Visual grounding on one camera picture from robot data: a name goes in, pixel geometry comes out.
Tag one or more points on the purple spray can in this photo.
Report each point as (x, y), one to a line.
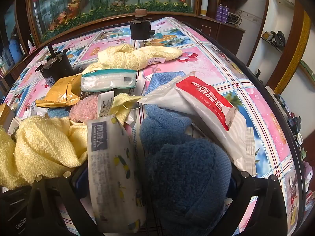
(219, 12)
(225, 13)

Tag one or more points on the small yellow cloth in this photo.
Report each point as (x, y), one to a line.
(123, 103)

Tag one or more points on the mustard yellow packet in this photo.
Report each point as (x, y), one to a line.
(61, 91)

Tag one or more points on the small black motor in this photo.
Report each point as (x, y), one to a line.
(139, 30)

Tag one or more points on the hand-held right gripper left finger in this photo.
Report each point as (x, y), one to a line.
(78, 184)

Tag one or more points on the white lemon print pack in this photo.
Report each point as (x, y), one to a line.
(110, 177)

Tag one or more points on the blue water jug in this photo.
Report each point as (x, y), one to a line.
(17, 48)

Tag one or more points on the large black motor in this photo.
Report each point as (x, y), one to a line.
(56, 68)

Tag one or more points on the pink fuzzy cloth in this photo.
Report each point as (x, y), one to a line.
(83, 109)

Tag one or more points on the red label wet wipe pack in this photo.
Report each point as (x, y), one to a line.
(204, 95)

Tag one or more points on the teal cartoon tissue pack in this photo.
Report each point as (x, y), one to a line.
(108, 80)

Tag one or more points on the long pale yellow towel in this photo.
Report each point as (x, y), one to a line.
(123, 56)

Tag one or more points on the pink printed tablecloth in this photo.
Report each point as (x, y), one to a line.
(209, 61)

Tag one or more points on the dark blue towel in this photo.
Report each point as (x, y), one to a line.
(187, 172)

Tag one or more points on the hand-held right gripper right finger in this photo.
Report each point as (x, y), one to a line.
(242, 186)

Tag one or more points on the light blue towel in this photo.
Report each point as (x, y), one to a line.
(162, 81)

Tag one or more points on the small white bottle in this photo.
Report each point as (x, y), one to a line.
(30, 46)

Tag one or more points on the pale yellow towel white tag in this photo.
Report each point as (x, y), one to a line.
(41, 147)

